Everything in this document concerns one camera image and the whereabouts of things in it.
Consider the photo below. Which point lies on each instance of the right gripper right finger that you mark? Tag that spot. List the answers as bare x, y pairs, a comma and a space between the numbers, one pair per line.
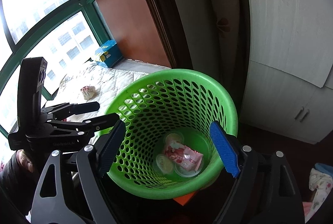
265, 189

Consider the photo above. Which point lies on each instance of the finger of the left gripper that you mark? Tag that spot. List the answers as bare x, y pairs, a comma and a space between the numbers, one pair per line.
75, 108
88, 124

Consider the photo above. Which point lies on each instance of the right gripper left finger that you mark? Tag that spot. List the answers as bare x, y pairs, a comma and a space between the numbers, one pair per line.
92, 163

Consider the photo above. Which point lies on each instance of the white paper ball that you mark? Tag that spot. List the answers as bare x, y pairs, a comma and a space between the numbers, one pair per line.
88, 92

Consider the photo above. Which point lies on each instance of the person's left hand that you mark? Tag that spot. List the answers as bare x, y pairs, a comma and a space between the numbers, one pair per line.
24, 161

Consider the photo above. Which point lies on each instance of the white quilted mattress pad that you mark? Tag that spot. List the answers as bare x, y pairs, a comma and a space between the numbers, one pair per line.
108, 83

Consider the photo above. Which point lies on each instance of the white floral cloth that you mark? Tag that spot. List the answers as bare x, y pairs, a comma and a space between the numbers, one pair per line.
320, 181

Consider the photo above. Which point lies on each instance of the blue tissue box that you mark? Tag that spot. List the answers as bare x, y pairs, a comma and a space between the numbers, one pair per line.
108, 55

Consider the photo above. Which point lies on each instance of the green plastic waste basket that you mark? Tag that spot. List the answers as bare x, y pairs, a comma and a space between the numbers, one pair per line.
169, 101

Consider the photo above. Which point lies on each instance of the round plastic lid in basket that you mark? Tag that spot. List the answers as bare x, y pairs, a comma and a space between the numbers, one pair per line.
164, 164

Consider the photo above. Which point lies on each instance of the pink snack wrapper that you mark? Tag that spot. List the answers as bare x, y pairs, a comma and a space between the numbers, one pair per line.
183, 156

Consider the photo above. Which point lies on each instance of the white wardrobe cabinet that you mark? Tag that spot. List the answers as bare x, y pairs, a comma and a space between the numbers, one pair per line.
289, 82

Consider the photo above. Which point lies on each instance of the brown wooden panel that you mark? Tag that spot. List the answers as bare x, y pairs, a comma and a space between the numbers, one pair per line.
133, 28

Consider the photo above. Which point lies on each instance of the green window frame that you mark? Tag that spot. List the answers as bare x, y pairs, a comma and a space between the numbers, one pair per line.
64, 32

